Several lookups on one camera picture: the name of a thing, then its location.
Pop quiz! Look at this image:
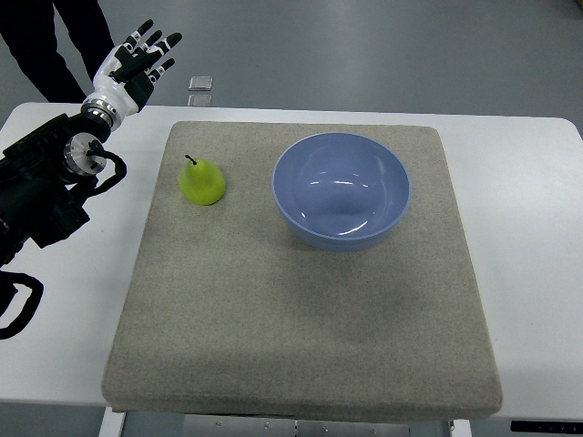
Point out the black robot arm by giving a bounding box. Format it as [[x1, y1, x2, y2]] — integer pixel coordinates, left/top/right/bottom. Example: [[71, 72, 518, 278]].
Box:
[[1, 113, 127, 265]]

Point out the person in black trousers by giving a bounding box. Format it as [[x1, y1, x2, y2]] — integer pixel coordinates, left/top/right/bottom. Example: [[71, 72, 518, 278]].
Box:
[[1, 1, 114, 103]]

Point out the lower metal floor plate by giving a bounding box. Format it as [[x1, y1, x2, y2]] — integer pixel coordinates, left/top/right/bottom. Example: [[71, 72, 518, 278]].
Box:
[[188, 94, 212, 107]]

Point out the metal floor plate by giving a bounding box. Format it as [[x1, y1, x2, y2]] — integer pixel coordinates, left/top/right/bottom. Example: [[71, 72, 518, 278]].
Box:
[[188, 76, 213, 91], [188, 94, 212, 107]]

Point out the grey fabric mat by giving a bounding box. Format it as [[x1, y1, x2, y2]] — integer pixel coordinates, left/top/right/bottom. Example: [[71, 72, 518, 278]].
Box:
[[102, 121, 503, 422]]

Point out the upper metal floor plate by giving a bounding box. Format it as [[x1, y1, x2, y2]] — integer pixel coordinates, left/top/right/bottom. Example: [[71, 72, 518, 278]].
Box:
[[188, 76, 213, 91]]

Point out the green pear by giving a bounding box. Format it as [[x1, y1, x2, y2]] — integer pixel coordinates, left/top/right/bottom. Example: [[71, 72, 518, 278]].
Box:
[[178, 155, 226, 206]]

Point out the blue bowl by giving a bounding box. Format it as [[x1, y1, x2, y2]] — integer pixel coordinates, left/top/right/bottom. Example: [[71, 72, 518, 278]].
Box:
[[271, 132, 413, 252]]

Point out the black cable loop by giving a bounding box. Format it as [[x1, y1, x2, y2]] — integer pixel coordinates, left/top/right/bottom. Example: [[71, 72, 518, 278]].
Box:
[[0, 269, 46, 340]]

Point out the metal table frame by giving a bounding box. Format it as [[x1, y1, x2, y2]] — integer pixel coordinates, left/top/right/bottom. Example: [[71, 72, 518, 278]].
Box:
[[98, 407, 473, 436]]

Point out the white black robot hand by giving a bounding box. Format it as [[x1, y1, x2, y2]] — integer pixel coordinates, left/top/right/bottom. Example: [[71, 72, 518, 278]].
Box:
[[81, 19, 182, 130]]

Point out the black table control panel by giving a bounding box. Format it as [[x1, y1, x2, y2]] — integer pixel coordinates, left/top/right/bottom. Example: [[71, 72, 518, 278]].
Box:
[[510, 421, 583, 435]]

